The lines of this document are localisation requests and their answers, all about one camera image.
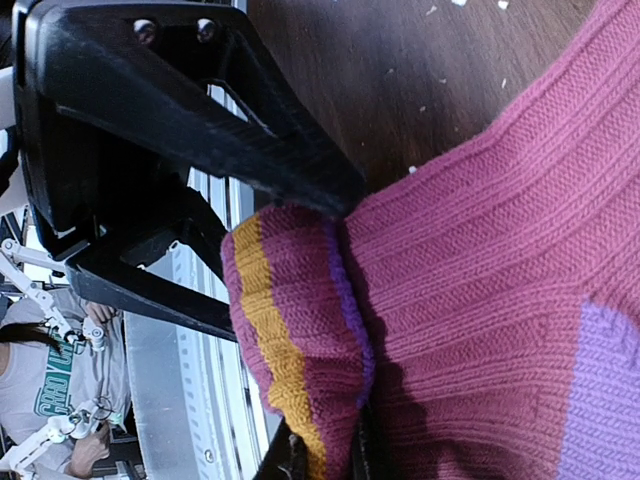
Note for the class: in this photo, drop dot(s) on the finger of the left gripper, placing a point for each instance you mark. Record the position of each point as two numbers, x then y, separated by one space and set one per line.
112 270
117 100

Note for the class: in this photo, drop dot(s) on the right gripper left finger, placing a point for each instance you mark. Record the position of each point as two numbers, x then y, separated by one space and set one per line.
286 458

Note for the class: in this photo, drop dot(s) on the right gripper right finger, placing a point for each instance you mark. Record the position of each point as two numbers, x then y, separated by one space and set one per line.
368 453

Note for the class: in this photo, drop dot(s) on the purple magenta striped sock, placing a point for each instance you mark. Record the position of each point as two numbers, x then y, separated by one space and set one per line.
485 307

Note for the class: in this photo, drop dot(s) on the person in grey shirt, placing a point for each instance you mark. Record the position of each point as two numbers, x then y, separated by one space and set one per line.
43 376

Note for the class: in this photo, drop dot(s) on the aluminium front rail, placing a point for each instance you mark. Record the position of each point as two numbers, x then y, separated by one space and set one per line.
197 409

